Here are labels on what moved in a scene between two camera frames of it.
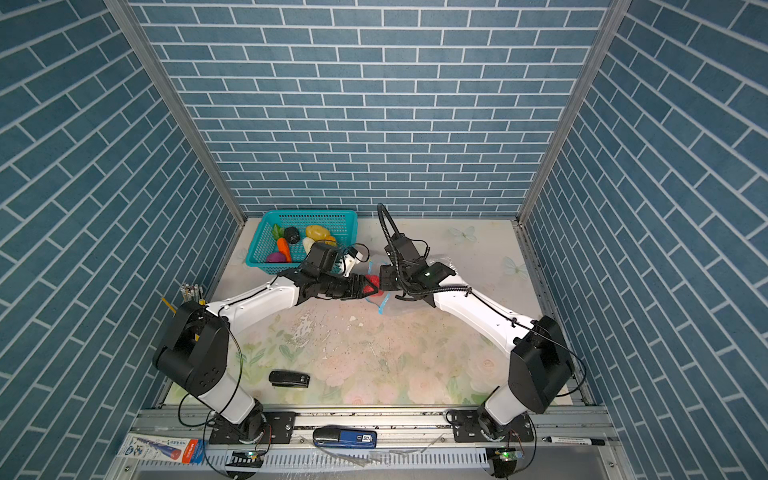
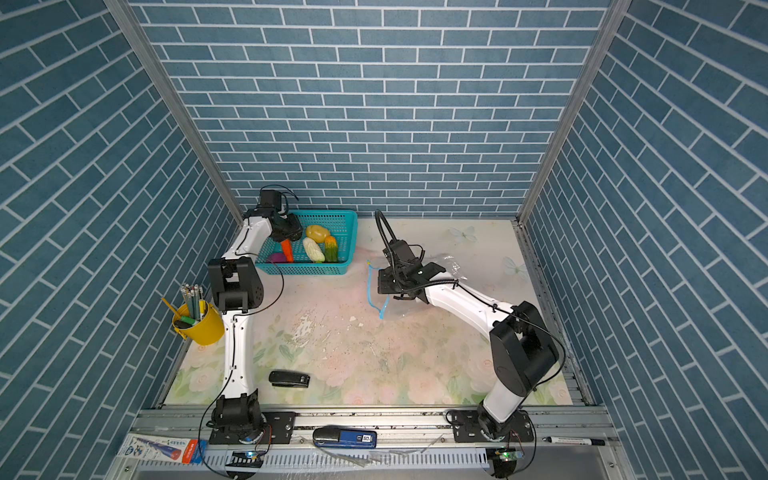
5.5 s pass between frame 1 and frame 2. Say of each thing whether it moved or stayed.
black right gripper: stayed
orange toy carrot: stayed
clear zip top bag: stayed
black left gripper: moved
